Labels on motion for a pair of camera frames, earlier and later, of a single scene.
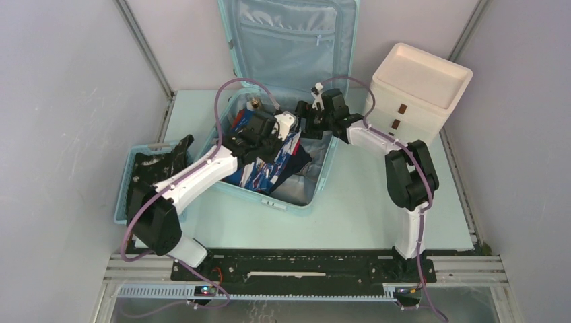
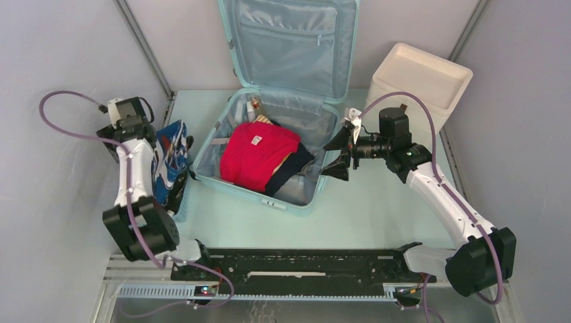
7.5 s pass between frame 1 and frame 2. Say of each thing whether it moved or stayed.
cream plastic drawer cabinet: stayed
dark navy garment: stayed
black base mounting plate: stayed
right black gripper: moved
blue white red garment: moved
